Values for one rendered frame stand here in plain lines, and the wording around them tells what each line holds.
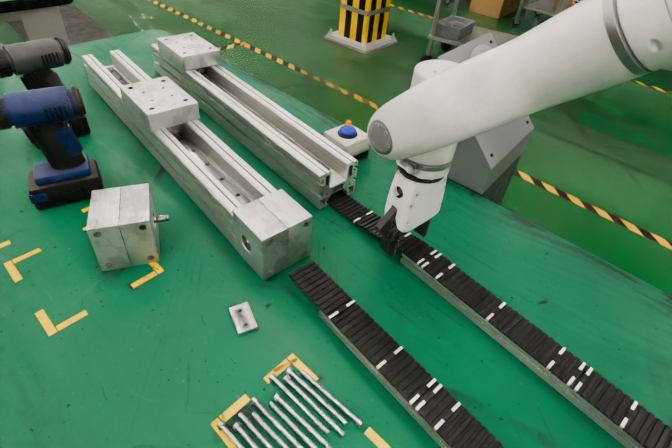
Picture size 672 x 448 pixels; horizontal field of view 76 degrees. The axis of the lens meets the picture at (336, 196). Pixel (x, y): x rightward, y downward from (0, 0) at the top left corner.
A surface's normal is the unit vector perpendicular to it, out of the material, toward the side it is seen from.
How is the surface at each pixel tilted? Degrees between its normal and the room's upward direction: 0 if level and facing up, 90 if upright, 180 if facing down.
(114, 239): 90
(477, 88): 59
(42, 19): 90
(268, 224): 0
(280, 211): 0
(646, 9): 81
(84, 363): 0
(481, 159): 90
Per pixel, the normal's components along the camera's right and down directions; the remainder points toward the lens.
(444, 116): -0.33, 0.30
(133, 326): 0.07, -0.78
